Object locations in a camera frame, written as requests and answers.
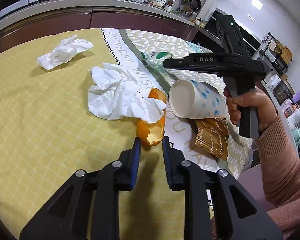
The white tissue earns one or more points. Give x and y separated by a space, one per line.
64 52
116 93

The pink sweater right forearm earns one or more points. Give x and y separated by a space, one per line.
280 168

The black frying pan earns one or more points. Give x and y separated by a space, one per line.
195 5

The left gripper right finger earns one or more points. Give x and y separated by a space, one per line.
172 161

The gold foil wrapper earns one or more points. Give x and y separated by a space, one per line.
213 136

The green clear plastic wrapper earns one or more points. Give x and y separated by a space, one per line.
155 59

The dark red kitchen cabinet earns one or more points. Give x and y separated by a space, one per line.
62 20

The yellow patterned tablecloth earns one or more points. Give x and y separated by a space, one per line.
47 131

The orange peel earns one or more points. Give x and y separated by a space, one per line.
150 130

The blue dotted paper cup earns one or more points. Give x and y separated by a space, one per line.
196 100

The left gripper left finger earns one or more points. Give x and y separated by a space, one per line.
128 172

